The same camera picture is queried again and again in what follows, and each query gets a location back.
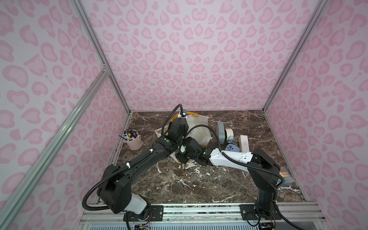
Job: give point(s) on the highlighter marker pack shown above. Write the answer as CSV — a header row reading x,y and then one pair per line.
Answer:
x,y
286,175

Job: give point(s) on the light blue alarm clock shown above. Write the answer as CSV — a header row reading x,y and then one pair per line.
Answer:
x,y
232,148

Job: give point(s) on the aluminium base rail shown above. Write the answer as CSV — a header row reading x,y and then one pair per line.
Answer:
x,y
208,216

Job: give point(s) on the pink pen holder cup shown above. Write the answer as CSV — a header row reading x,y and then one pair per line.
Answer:
x,y
132,138

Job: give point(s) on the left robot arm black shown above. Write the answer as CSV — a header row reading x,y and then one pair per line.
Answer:
x,y
115,189

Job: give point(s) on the aluminium diagonal frame bar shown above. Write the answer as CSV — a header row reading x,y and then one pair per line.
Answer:
x,y
19,197

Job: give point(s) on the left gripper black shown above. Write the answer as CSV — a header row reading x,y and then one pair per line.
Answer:
x,y
180,123

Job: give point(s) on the aluminium corner frame post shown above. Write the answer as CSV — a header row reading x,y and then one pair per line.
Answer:
x,y
311,24
86,23

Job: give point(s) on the white square alarm clock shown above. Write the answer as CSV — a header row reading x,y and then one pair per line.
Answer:
x,y
244,143

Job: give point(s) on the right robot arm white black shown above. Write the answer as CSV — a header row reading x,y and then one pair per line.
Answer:
x,y
264,171

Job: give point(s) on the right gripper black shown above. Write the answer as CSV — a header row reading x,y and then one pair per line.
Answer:
x,y
183,156

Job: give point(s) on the aluminium corner frame post right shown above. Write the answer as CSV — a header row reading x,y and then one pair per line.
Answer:
x,y
311,24

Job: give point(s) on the white canvas tote bag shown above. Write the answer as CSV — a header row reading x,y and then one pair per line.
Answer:
x,y
201,134

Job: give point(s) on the aluminium corner frame post left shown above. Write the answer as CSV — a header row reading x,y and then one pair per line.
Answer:
x,y
86,23

